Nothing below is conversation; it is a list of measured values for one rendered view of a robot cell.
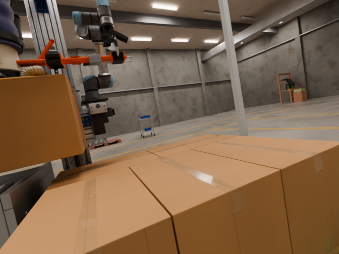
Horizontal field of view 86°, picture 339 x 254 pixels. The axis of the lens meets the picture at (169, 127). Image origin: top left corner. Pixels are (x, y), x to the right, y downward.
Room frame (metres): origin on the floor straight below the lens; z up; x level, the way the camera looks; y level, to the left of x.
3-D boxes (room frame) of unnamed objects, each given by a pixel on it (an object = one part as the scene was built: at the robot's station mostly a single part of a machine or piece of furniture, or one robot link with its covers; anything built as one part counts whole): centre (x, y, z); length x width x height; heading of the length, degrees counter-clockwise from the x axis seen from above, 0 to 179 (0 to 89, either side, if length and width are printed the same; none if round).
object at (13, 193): (0.98, 0.78, 0.58); 0.70 x 0.03 x 0.06; 22
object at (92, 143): (7.30, 2.70, 0.16); 1.21 x 0.80 x 0.33; 119
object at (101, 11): (1.19, 0.27, 1.50); 0.09 x 0.08 x 0.11; 24
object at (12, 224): (0.98, 0.78, 0.47); 0.70 x 0.03 x 0.15; 22
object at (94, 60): (1.14, 0.37, 1.20); 0.07 x 0.07 x 0.04; 21
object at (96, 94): (1.72, 0.65, 1.09); 0.15 x 0.15 x 0.10
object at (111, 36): (1.18, 0.27, 1.34); 0.09 x 0.08 x 0.12; 111
